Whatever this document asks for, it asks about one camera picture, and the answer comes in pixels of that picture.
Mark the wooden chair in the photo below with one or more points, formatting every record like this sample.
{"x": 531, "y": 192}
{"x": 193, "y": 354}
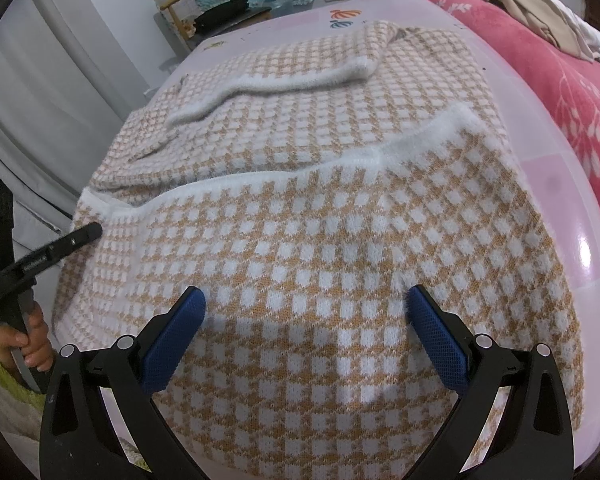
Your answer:
{"x": 180, "y": 16}

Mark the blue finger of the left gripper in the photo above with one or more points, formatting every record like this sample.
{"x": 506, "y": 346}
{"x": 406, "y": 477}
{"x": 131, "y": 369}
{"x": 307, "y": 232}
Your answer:
{"x": 73, "y": 241}

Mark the white fluffy sleeve left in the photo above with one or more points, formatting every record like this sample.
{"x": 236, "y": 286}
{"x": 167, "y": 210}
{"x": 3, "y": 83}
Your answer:
{"x": 21, "y": 413}

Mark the beige white houndstooth knit coat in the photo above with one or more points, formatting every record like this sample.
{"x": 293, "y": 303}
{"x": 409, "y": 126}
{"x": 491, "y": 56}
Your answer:
{"x": 304, "y": 188}

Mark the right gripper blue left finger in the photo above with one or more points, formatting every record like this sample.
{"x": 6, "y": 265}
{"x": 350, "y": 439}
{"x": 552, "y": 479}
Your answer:
{"x": 167, "y": 336}

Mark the black clothes on chair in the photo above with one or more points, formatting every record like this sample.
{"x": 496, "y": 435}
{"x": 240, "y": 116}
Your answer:
{"x": 220, "y": 15}

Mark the red floral blanket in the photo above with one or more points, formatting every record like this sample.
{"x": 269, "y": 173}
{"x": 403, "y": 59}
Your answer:
{"x": 568, "y": 88}

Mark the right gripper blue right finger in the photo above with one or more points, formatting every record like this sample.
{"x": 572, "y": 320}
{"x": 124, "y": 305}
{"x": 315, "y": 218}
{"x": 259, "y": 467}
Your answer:
{"x": 443, "y": 336}

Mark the left hand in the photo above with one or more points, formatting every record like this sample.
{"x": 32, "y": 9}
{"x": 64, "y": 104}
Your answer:
{"x": 35, "y": 346}

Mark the white curtain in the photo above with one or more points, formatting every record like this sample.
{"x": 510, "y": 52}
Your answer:
{"x": 71, "y": 72}

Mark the beige clothes pile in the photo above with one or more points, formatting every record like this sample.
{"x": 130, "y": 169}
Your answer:
{"x": 557, "y": 24}

